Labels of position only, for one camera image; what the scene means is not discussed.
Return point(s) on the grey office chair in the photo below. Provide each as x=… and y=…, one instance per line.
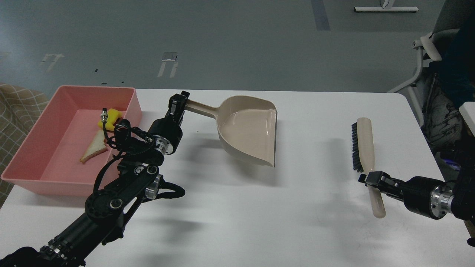
x=430, y=48

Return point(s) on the beige checkered cloth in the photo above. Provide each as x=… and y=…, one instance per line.
x=20, y=109

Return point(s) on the white floor stand base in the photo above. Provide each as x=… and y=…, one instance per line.
x=386, y=6

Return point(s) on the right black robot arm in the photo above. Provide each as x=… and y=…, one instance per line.
x=462, y=187

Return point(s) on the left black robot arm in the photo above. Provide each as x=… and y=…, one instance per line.
x=130, y=179

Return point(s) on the yellow sponge piece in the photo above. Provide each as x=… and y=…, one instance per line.
x=109, y=118

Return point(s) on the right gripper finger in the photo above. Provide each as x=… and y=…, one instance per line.
x=392, y=191
x=380, y=180

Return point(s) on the toast bread slice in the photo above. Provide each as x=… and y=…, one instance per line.
x=97, y=146

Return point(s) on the pink plastic bin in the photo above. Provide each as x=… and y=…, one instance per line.
x=48, y=161

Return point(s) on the beige brush black bristles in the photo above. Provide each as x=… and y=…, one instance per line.
x=363, y=158

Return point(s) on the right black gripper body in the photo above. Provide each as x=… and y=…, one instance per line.
x=427, y=197

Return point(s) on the person in teal sweater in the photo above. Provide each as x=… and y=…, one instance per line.
x=452, y=86

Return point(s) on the beige plastic dustpan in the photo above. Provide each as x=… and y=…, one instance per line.
x=246, y=127

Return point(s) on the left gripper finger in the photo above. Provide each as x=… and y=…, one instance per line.
x=174, y=111
x=184, y=99

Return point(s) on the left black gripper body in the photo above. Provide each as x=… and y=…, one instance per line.
x=169, y=130

